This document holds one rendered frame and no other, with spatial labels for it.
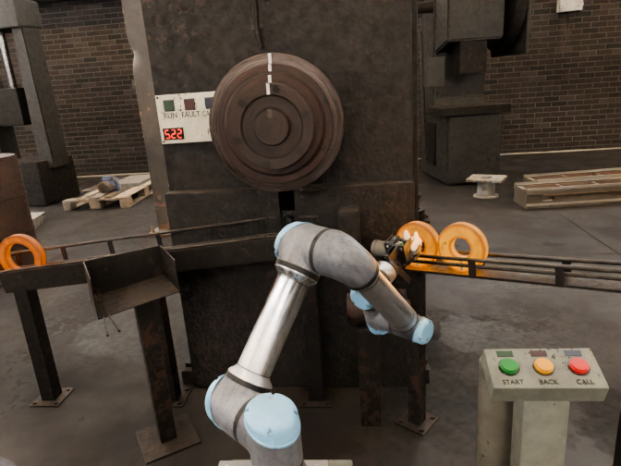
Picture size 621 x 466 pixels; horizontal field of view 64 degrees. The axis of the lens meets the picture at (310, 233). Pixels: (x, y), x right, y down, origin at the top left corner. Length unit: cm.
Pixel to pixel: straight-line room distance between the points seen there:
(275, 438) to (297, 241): 44
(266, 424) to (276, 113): 97
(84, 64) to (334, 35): 730
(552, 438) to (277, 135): 114
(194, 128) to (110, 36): 683
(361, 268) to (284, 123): 67
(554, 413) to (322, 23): 140
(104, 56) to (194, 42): 684
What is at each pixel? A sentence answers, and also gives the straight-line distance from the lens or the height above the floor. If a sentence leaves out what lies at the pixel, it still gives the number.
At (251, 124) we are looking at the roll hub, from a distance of 168.
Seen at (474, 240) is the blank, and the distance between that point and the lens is 157.
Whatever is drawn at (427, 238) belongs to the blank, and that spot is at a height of 74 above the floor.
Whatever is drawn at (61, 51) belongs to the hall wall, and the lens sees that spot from 912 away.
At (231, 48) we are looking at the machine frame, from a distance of 193.
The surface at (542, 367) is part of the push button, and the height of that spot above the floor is 61.
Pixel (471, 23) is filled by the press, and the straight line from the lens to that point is 591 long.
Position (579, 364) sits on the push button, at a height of 61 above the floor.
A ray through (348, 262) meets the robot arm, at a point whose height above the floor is 85.
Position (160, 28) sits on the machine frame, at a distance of 201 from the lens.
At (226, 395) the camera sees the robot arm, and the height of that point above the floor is 57.
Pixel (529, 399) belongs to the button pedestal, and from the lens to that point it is 125.
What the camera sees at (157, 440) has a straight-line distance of 208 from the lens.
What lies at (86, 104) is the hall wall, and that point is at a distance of 897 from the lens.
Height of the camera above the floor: 124
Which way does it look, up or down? 17 degrees down
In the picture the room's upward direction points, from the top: 4 degrees counter-clockwise
